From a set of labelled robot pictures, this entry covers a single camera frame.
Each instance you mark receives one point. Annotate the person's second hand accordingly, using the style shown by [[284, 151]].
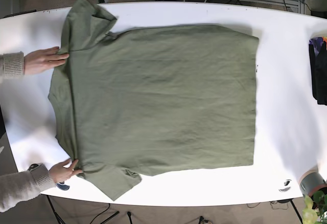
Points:
[[64, 171]]

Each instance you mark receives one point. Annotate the person's bare hand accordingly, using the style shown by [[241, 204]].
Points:
[[42, 60]]

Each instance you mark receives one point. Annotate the olive green T-shirt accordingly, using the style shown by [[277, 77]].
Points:
[[152, 100]]

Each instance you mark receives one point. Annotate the second beige sleeve forearm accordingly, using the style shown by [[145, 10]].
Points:
[[24, 186]]

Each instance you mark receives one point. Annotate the beige sweater sleeve forearm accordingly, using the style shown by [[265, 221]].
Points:
[[12, 66]]

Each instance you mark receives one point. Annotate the left silver table grommet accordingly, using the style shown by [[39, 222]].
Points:
[[62, 186]]

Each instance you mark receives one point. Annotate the silver table grommet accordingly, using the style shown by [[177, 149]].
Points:
[[62, 186], [285, 186]]

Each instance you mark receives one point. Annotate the black gold-dotted cup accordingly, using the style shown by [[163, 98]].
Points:
[[33, 167]]

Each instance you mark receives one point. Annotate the right silver table grommet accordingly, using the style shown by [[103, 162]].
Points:
[[285, 186]]

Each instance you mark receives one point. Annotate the grey flower pot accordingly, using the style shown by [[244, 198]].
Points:
[[312, 182]]

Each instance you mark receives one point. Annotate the green potted plant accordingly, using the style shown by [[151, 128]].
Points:
[[315, 209]]

